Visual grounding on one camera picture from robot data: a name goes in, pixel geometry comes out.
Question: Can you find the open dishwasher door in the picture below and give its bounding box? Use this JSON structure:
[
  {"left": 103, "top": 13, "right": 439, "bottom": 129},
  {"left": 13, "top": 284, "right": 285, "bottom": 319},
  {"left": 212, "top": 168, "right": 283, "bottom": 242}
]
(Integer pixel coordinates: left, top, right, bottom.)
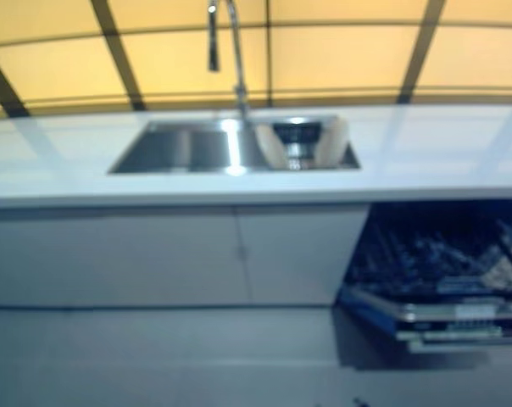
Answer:
[{"left": 337, "top": 282, "right": 512, "bottom": 354}]

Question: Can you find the white plate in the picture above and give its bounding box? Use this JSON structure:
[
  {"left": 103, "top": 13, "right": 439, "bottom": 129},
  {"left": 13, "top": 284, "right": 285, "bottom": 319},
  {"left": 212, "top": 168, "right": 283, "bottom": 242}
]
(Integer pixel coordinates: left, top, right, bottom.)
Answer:
[{"left": 255, "top": 123, "right": 285, "bottom": 169}]

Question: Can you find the chrome pull-down kitchen faucet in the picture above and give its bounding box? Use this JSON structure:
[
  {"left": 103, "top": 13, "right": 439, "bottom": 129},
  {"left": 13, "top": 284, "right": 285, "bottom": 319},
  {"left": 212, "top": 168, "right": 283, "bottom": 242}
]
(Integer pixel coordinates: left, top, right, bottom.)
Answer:
[{"left": 205, "top": 0, "right": 251, "bottom": 124}]

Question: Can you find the open dishwasher with racks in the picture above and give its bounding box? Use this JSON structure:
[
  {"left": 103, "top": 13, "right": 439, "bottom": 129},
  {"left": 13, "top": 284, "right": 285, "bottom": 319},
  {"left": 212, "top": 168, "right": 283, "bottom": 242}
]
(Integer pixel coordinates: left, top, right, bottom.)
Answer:
[{"left": 344, "top": 201, "right": 512, "bottom": 298}]

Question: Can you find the white cabinet door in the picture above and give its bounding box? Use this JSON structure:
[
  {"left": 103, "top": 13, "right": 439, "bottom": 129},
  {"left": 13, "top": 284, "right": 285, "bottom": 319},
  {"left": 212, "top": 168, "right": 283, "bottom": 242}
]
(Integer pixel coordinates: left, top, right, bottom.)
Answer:
[
  {"left": 232, "top": 203, "right": 370, "bottom": 307},
  {"left": 0, "top": 205, "right": 255, "bottom": 308}
]

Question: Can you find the stainless steel sink basin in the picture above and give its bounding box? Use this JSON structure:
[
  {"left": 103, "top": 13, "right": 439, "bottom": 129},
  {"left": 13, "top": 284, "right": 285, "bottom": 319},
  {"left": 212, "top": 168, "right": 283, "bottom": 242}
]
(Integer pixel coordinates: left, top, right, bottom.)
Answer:
[{"left": 107, "top": 113, "right": 362, "bottom": 175}]

